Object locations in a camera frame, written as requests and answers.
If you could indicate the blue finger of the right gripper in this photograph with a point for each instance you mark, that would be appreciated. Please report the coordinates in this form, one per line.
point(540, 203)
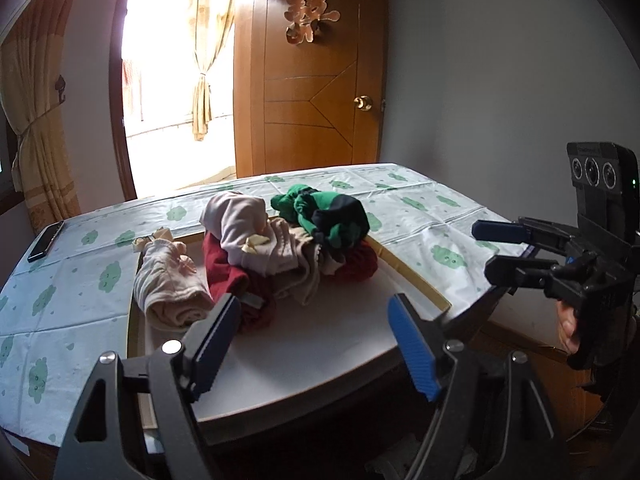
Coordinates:
point(516, 272)
point(500, 232)

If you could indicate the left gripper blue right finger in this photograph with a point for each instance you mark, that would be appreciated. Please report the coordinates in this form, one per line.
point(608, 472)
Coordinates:
point(411, 334)

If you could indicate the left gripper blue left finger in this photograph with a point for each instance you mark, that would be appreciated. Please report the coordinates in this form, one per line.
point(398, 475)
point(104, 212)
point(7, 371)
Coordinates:
point(205, 345)

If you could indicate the pink white underwear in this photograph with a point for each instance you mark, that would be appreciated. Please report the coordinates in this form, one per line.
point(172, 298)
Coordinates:
point(248, 235)

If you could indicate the green navy underwear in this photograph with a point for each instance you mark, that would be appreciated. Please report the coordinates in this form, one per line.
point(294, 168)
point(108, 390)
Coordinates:
point(338, 222)

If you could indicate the cream folded underwear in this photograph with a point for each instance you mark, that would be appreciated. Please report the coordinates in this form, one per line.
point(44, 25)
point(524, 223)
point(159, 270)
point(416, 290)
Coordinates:
point(167, 287)

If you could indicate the red underwear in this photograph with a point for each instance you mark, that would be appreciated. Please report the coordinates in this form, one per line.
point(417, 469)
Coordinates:
point(258, 295)

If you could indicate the beige cream underwear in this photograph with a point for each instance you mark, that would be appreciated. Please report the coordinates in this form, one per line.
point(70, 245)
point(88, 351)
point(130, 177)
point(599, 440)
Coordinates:
point(300, 261)

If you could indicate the right hand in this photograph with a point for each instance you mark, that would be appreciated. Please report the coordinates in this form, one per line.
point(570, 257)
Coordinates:
point(567, 327)

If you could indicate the dark wooden dresser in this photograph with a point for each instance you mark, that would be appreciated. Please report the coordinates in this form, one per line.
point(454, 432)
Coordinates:
point(491, 421)

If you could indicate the shallow white cardboard tray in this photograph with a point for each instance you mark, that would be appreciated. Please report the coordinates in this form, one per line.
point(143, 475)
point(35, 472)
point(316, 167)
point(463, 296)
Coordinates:
point(311, 356)

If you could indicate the green patterned white tablecloth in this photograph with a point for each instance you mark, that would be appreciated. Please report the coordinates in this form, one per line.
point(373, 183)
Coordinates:
point(125, 279)

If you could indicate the brass door knob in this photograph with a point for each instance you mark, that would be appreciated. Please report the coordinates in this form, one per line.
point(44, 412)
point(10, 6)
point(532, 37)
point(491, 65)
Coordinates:
point(363, 103)

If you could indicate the black smartphone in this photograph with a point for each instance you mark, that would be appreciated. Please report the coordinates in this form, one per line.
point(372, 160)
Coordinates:
point(45, 240)

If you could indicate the brown wooden door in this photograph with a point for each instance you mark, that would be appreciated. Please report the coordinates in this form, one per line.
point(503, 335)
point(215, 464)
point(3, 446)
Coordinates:
point(293, 106)

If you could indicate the gold double-happiness door ornament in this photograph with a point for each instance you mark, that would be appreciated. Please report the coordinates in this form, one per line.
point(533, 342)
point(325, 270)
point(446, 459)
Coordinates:
point(304, 18)

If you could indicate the beige striped curtain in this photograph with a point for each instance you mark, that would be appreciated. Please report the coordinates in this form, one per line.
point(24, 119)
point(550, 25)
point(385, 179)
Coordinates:
point(30, 64)

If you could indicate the balcony yellow curtain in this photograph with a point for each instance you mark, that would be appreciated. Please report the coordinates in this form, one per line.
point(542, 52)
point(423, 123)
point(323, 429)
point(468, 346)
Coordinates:
point(210, 22)

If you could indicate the right tracking camera box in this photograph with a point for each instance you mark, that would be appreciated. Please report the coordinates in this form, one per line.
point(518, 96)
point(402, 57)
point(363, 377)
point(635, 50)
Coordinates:
point(605, 176)

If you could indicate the curtain tieback wall hook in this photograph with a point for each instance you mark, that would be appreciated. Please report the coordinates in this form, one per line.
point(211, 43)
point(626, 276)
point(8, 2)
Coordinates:
point(59, 87)

